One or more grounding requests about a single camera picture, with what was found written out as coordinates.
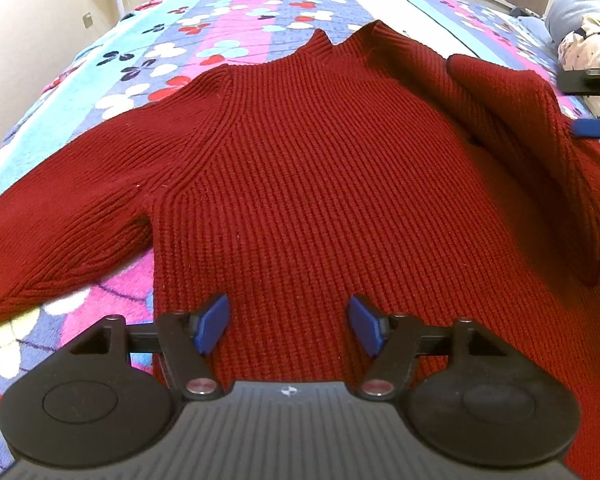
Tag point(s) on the wall outlet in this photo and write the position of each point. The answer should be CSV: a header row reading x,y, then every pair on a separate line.
x,y
86,19

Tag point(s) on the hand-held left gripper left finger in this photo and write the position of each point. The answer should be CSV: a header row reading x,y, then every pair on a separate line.
x,y
211,322

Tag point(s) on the blue pillow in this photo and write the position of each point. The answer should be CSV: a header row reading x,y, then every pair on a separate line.
x,y
577,7

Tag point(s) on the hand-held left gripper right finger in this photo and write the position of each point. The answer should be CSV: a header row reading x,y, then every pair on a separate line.
x,y
366,322

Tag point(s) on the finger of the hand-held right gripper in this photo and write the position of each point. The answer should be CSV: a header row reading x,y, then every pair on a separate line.
x,y
596,128
582,82

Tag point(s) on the floral fleece blanket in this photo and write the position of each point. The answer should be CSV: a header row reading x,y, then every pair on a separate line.
x,y
260,5

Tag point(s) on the red knit sweater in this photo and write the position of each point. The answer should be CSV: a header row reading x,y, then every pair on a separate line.
x,y
300,185

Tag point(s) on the cream stuffed toy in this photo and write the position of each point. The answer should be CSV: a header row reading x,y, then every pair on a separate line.
x,y
585,45

